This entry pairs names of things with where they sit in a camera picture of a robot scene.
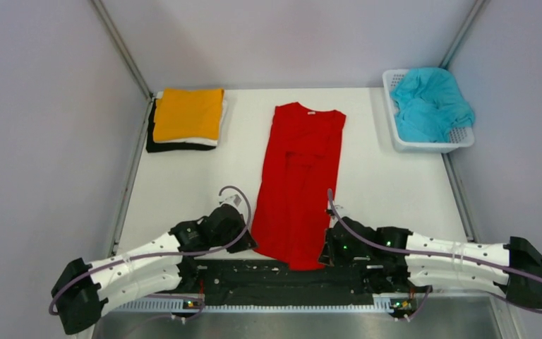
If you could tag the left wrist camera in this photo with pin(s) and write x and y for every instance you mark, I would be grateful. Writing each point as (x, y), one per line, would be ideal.
(233, 200)

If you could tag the black folded t-shirt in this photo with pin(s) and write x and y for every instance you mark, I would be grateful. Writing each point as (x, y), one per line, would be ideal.
(153, 147)

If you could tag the orange folded t-shirt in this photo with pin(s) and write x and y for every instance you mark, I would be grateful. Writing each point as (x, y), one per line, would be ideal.
(187, 113)

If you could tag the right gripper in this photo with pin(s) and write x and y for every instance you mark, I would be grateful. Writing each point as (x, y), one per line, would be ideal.
(329, 255)

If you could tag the red t-shirt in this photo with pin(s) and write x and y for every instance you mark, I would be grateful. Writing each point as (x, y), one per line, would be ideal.
(301, 164)

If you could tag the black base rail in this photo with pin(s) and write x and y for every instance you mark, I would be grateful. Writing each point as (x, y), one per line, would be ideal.
(269, 283)

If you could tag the left aluminium corner post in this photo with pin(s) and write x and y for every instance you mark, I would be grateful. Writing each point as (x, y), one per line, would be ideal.
(120, 46)

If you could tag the teal t-shirt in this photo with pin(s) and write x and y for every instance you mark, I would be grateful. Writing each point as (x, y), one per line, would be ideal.
(430, 105)

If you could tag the aluminium corner post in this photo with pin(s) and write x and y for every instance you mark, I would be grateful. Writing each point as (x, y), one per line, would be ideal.
(120, 46)
(465, 28)

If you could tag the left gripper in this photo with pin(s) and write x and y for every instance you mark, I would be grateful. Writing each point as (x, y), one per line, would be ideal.
(247, 242)

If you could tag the right aluminium corner post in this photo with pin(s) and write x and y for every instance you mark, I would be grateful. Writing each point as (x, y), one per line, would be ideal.
(465, 28)

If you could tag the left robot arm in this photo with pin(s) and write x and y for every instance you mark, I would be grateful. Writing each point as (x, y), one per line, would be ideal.
(85, 292)

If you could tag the white plastic basket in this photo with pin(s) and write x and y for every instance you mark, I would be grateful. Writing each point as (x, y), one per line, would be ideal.
(458, 137)

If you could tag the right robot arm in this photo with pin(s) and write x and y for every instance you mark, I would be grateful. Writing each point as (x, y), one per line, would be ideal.
(410, 258)

